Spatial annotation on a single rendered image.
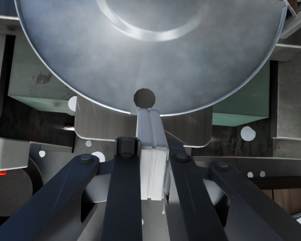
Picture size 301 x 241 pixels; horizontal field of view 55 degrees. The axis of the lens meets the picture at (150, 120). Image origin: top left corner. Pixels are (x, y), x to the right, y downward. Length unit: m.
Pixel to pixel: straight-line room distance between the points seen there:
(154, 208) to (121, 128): 0.82
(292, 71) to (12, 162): 0.47
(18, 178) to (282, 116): 0.91
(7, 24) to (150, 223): 0.84
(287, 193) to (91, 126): 0.63
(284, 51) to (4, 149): 0.44
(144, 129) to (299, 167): 1.11
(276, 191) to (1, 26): 0.69
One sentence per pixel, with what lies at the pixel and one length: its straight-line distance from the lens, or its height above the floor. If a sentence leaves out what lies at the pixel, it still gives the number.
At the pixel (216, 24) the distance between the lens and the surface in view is 0.33.
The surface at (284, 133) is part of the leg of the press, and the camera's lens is 0.49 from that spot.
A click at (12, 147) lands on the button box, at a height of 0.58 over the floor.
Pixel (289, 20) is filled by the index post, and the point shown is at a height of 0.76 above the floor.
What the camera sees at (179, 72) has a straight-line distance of 0.31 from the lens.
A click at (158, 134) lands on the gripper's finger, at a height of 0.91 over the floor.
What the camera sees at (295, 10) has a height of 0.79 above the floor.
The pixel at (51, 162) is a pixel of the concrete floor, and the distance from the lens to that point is 1.11.
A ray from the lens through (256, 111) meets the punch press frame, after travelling 0.47.
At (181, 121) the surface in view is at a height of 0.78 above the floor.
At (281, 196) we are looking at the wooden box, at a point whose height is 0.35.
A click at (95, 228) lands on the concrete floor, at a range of 1.11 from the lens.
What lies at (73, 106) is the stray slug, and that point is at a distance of 0.44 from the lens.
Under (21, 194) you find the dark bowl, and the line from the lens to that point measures 1.14.
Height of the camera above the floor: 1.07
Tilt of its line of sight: 82 degrees down
